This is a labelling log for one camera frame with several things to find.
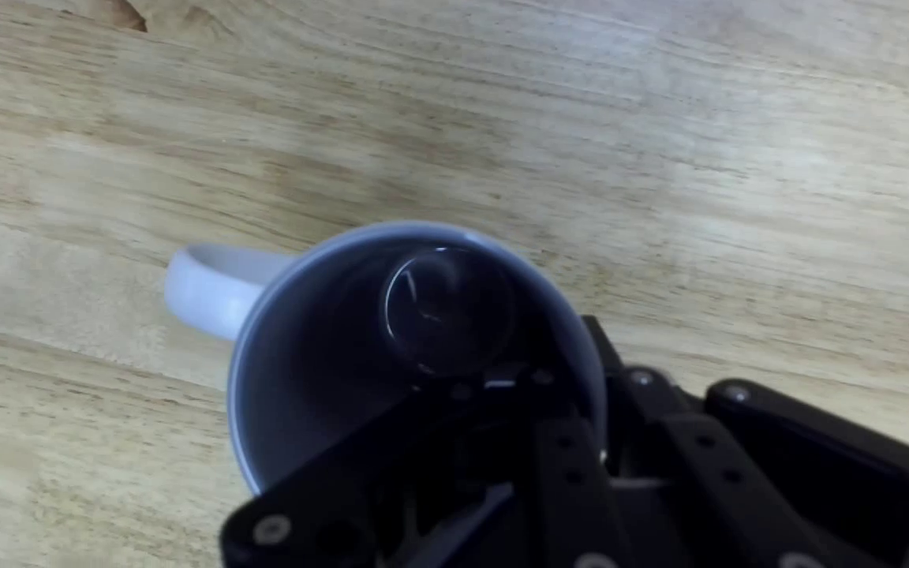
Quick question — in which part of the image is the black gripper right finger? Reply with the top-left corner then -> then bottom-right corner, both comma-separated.
577,313 -> 909,568

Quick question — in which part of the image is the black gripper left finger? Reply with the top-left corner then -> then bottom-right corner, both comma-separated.
214,361 -> 618,568

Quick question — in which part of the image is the white ceramic mug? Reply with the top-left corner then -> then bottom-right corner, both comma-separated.
161,219 -> 612,498

